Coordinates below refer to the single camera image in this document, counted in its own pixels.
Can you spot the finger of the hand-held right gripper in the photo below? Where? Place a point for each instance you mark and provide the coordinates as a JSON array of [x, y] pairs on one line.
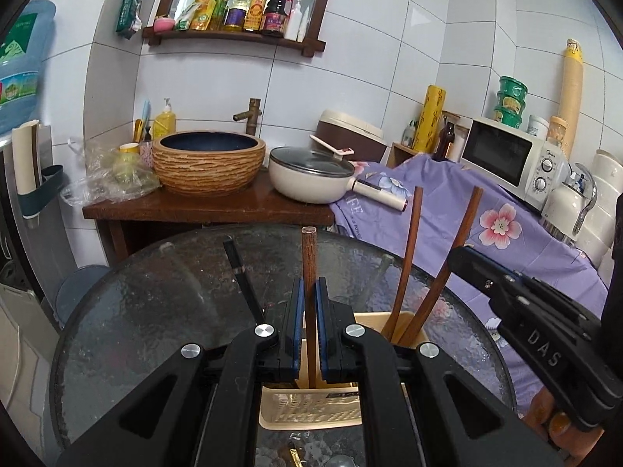
[[479, 277]]

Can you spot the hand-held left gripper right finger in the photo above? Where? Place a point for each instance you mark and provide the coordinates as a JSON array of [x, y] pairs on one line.
[[322, 331]]

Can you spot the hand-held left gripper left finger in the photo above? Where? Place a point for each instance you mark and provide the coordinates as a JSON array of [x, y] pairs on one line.
[[296, 331]]

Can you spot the brown wooden chopstick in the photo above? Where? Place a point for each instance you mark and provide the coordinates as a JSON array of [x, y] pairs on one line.
[[406, 262], [309, 253], [448, 262]]

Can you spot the cream perforated utensil holder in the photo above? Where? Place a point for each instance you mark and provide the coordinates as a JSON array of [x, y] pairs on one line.
[[311, 406]]

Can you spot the black chopstick thin gold band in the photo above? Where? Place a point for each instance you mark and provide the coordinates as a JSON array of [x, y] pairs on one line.
[[238, 267]]

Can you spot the person's right hand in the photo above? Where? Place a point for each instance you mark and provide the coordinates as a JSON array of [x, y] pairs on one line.
[[559, 423]]

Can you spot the purple floral cloth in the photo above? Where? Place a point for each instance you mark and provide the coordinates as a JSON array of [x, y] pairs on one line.
[[445, 204]]

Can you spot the white kettle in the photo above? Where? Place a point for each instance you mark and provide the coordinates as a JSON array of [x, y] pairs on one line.
[[567, 204]]

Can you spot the white microwave oven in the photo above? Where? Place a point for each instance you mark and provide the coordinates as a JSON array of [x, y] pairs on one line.
[[496, 155]]

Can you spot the black chopstick wide gold section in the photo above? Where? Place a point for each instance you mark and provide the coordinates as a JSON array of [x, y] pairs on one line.
[[293, 455]]

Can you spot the brown glass bottle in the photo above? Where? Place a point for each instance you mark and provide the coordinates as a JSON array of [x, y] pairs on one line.
[[445, 138]]

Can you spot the stack of white bowls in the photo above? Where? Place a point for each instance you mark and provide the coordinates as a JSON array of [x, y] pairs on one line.
[[606, 204]]

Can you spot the cream pot with glass lid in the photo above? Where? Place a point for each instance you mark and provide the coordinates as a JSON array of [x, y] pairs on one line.
[[301, 185]]

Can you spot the small wooden box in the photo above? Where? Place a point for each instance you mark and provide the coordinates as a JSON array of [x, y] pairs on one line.
[[401, 153]]

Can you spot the dark wooden counter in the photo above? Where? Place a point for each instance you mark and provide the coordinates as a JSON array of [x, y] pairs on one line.
[[194, 206]]

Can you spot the white lidded jar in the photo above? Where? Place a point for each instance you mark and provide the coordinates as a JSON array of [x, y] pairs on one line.
[[538, 127]]

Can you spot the yellow patterned roll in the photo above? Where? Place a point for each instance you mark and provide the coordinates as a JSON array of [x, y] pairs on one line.
[[428, 116]]

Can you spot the stack of green cups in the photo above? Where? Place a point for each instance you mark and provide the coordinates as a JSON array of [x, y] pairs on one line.
[[511, 102]]

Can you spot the ribbed brown basin bowl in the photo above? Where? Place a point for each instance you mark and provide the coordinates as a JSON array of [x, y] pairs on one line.
[[209, 170]]

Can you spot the white rice paddle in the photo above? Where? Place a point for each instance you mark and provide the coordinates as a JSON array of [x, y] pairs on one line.
[[331, 148]]

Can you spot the brown white rice cooker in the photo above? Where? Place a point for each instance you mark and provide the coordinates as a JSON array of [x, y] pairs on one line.
[[350, 131]]

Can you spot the tall stack of paper cups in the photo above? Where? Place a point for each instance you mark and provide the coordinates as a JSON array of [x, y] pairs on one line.
[[573, 92]]

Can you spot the brass faucet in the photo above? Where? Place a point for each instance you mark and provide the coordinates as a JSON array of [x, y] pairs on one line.
[[252, 116]]

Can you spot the blue trash bin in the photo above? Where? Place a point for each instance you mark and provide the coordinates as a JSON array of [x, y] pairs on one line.
[[80, 292]]

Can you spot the small patterned bottle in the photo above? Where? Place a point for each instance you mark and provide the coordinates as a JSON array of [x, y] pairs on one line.
[[146, 153]]

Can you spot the clear plastic bag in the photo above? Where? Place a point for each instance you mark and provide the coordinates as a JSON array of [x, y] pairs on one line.
[[107, 175]]

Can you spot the yellow soap pump bottle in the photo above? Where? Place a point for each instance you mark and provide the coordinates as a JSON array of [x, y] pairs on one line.
[[164, 124]]

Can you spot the yellow cup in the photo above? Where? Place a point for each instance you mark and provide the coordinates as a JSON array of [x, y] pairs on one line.
[[129, 148]]

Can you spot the wooden framed mirror shelf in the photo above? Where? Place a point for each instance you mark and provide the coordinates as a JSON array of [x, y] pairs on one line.
[[311, 41]]

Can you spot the white water dispenser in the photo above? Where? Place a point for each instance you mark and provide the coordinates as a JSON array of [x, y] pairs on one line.
[[14, 233]]

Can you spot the white squeeze bottle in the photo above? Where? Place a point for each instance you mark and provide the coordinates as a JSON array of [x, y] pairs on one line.
[[304, 24], [293, 22]]

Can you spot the dark soy sauce bottle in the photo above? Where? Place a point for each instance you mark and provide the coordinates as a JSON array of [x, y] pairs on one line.
[[276, 14]]

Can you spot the orange label bottle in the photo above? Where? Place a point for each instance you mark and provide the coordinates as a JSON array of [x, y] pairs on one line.
[[255, 12]]

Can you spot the cream paper roll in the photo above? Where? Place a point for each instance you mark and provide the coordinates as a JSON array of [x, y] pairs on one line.
[[24, 155]]

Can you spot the purple label bottle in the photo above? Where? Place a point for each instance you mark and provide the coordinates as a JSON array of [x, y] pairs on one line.
[[237, 9]]

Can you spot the green oil bottle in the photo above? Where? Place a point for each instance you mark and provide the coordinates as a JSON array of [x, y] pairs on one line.
[[221, 7]]

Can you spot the yellow packet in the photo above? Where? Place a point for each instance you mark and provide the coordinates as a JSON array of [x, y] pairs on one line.
[[202, 9]]

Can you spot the pink bowl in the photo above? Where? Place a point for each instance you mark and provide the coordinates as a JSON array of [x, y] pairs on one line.
[[164, 23]]

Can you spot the green packet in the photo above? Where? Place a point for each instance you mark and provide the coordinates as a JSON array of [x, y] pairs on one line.
[[127, 9]]

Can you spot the blue water jug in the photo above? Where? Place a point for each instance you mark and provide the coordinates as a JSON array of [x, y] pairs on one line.
[[22, 63]]

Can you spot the teal wall holder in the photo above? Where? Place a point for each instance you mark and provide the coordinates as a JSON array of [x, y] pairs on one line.
[[46, 189]]

